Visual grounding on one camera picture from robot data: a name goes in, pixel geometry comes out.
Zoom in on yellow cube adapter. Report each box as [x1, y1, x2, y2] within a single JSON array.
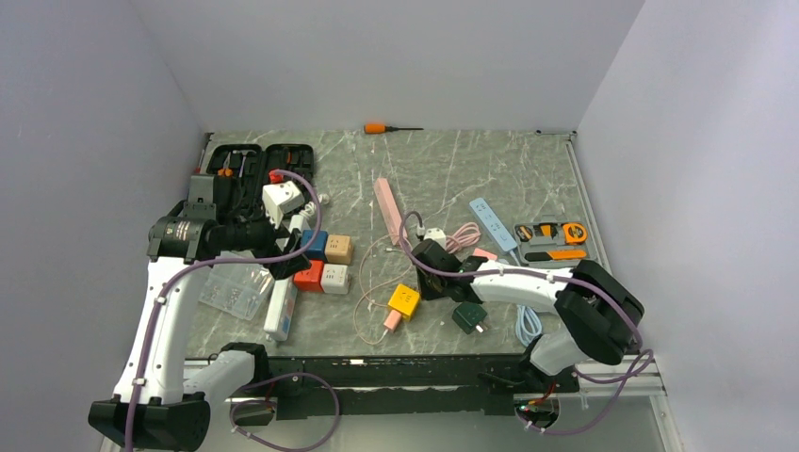
[[387, 283, 421, 321]]

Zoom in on white power strip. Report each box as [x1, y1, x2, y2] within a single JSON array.
[[263, 202, 318, 342]]

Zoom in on small pink charger plug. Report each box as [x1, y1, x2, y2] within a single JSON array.
[[383, 310, 402, 332]]

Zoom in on light blue cable with plug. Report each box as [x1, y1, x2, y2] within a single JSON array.
[[498, 249, 543, 348]]

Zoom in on blue cube adapter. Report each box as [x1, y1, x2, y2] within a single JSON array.
[[301, 230, 329, 262]]

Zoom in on wooden beige cube adapter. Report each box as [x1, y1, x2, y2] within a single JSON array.
[[324, 234, 354, 266]]

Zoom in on pink power strip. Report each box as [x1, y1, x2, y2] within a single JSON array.
[[373, 177, 401, 246]]

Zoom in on dark green cube adapter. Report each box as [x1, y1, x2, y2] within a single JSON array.
[[451, 302, 487, 334]]

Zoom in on thin pink cable loop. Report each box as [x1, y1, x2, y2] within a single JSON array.
[[352, 233, 414, 347]]

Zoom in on pink cube socket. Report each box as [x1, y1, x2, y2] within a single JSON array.
[[472, 248, 497, 261]]

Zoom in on black tool case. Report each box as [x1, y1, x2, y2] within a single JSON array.
[[200, 143, 315, 223]]

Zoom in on light blue power strip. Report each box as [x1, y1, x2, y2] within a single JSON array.
[[468, 198, 517, 253]]

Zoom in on clear plastic screw box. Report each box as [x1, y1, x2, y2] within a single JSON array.
[[199, 264, 274, 320]]

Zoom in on orange handled screwdriver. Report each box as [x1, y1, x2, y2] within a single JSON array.
[[363, 123, 423, 135]]

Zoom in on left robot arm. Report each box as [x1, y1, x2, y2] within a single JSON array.
[[88, 169, 319, 451]]

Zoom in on red cube adapter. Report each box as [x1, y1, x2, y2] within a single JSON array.
[[293, 260, 325, 293]]

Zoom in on white cube adapter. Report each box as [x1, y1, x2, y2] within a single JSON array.
[[319, 264, 351, 295]]

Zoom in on aluminium rail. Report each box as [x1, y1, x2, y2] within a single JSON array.
[[114, 355, 667, 406]]

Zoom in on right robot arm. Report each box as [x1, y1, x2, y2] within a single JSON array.
[[402, 239, 644, 391]]

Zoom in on black base bar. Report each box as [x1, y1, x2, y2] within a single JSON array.
[[234, 354, 579, 420]]

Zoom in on grey tool case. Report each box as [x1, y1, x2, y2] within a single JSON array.
[[512, 216, 597, 268]]

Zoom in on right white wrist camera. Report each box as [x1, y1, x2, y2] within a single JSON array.
[[416, 227, 447, 249]]

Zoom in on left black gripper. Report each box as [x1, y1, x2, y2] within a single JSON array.
[[218, 196, 311, 279]]

